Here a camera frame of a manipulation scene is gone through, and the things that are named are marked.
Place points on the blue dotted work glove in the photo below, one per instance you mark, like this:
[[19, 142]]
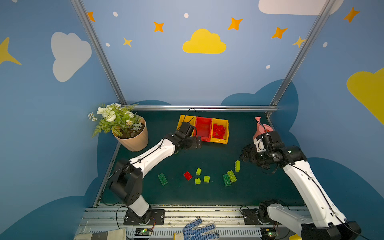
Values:
[[194, 231]]

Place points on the yellow storage bin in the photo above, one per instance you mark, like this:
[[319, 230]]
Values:
[[225, 123], [187, 119]]

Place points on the aluminium frame post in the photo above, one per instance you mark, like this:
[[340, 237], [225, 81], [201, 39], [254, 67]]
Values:
[[311, 38], [86, 22]]

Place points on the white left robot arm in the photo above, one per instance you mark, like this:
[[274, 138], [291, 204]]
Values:
[[127, 182]]

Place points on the small lime lego brick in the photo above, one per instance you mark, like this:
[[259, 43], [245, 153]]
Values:
[[198, 172]]

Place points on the red middle storage bin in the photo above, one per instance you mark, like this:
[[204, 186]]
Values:
[[204, 127]]

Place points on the long lime lego diagonal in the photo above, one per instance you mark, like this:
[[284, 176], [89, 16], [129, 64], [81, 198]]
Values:
[[232, 176]]

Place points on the right aluminium frame post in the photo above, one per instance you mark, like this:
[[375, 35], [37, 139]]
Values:
[[311, 38]]

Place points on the right green circuit board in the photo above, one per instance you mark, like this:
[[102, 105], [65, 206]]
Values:
[[268, 234]]

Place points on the right yellow storage bin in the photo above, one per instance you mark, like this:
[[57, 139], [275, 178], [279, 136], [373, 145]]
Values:
[[225, 123]]

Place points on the left aluminium frame post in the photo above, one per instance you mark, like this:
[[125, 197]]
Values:
[[86, 22]]

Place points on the artificial white flower plant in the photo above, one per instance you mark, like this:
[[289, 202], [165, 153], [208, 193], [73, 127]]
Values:
[[117, 119]]

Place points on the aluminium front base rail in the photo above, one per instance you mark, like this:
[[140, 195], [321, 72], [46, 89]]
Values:
[[228, 220]]

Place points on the left yellow storage bin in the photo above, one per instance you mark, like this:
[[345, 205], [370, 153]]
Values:
[[187, 119]]

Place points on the aluminium back frame rail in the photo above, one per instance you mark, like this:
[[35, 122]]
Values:
[[178, 108]]

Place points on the red lego brick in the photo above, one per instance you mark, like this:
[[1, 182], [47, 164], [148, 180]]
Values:
[[187, 175]]

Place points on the yellow plastic scoop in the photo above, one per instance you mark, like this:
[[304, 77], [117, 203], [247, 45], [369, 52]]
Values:
[[295, 237]]

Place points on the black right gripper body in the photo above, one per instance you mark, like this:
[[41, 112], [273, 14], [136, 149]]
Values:
[[250, 154]]

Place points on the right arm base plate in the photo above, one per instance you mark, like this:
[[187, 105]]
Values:
[[255, 217]]

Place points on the dark green lego front left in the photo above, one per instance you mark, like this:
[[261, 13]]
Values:
[[162, 179]]

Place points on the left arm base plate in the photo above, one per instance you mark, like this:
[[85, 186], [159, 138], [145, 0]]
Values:
[[156, 216]]

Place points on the dark green lego bottom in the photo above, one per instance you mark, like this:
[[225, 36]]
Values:
[[227, 180]]

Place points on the green circuit board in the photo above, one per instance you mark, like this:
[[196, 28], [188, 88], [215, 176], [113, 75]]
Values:
[[268, 234], [143, 232]]

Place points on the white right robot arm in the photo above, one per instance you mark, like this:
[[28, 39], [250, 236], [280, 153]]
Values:
[[326, 222]]

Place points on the left green circuit board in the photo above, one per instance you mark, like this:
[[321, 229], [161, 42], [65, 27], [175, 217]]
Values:
[[143, 232]]

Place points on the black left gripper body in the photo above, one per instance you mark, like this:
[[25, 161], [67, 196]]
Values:
[[192, 142]]

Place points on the dark green lego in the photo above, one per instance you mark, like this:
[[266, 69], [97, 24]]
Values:
[[162, 179], [227, 180]]

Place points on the pink watering can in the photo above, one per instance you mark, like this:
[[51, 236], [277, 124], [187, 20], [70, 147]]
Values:
[[261, 129]]

